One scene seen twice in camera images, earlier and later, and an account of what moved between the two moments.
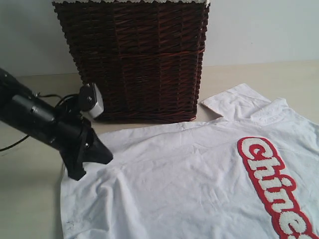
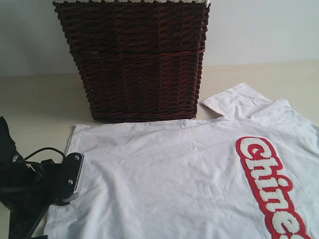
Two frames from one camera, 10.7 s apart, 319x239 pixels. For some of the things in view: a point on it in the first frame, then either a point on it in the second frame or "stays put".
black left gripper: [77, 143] -> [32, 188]
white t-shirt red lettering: [251, 173] stays put
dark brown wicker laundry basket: [146, 56] stays put
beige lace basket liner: [207, 2] stays put
